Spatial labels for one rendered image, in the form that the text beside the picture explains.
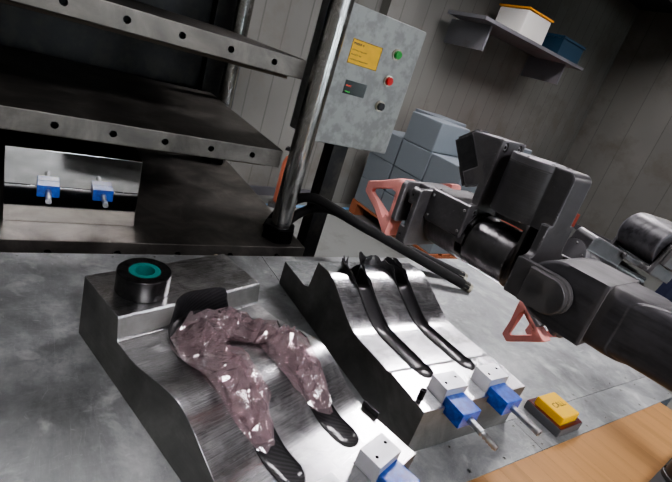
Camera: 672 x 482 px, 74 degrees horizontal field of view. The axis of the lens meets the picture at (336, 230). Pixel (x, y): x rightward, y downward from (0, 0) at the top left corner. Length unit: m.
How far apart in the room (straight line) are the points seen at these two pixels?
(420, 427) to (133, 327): 0.46
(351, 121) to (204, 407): 1.04
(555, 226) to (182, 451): 0.49
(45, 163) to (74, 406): 0.61
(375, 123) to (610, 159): 6.34
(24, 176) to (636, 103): 7.32
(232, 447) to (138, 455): 0.13
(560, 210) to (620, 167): 7.16
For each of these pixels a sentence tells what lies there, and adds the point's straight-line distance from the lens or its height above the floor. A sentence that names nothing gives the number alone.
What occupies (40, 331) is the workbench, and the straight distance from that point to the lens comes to 0.87.
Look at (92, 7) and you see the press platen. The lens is 1.13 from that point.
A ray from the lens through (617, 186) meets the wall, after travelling 7.58.
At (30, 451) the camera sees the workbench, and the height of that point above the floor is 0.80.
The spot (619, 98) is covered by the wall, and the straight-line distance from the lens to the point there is 7.78.
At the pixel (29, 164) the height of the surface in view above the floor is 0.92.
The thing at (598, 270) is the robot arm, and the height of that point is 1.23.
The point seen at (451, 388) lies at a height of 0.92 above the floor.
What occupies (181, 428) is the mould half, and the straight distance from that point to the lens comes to 0.62.
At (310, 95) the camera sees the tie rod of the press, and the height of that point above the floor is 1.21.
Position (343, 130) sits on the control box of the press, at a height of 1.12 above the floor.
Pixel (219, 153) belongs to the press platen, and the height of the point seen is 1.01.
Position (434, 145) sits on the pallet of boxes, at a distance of 3.67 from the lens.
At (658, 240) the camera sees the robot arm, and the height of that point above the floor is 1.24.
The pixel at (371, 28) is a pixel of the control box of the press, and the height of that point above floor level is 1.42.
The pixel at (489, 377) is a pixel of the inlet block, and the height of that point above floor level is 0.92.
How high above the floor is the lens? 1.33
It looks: 21 degrees down
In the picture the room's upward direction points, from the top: 18 degrees clockwise
